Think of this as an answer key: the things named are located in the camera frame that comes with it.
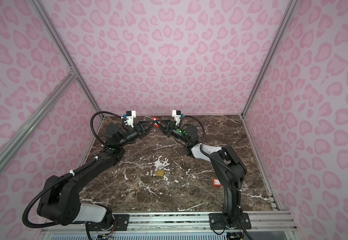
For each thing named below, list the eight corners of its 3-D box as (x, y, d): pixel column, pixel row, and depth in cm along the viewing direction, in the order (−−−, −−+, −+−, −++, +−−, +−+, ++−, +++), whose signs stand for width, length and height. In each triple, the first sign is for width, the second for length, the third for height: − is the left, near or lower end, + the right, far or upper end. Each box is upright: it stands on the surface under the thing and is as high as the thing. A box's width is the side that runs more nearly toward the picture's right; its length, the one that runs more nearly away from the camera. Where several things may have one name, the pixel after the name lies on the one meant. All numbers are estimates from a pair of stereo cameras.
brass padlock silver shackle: (156, 176, 91) (155, 175, 89) (157, 166, 95) (156, 165, 93) (164, 176, 91) (163, 175, 89) (164, 166, 95) (164, 165, 93)
